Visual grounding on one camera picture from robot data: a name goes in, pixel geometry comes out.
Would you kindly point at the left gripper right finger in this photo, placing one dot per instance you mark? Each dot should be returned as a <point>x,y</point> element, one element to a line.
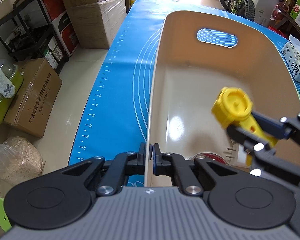
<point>234,196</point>

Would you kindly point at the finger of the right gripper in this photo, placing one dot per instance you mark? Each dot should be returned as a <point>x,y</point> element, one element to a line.
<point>264,158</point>
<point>285,128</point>

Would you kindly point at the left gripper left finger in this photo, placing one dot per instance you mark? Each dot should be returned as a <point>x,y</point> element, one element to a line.
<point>62,197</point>

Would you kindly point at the white charger large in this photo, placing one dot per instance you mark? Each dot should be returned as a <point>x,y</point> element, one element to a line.
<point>236,155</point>

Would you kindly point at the tape roll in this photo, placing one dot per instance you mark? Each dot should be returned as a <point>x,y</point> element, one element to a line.
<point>210,155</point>

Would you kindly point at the yellow toy wrench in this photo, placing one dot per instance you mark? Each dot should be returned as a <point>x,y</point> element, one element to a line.
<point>234,107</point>

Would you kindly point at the beige plastic storage bin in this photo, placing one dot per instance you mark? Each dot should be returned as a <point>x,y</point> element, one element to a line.
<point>198,55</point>

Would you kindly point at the bag of grain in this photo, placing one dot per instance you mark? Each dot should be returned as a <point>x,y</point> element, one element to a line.
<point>20,161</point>

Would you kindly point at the tissue pack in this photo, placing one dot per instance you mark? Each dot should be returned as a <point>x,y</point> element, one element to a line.
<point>291,53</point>

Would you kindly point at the floor cardboard box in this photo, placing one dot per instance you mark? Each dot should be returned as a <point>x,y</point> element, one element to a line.
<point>30,109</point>

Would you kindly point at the blue silicone baking mat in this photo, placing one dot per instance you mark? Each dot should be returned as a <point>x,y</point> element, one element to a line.
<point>115,118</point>

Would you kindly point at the green lidded container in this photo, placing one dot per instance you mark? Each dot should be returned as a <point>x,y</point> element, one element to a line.
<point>10,82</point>

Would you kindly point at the white freezer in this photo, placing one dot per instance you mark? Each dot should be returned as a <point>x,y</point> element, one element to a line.
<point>270,2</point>

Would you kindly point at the black metal shelf rack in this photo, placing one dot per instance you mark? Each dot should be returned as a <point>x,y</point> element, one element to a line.
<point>27,33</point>

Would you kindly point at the large stacked cardboard box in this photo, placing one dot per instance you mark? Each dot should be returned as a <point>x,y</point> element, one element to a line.
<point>96,22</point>

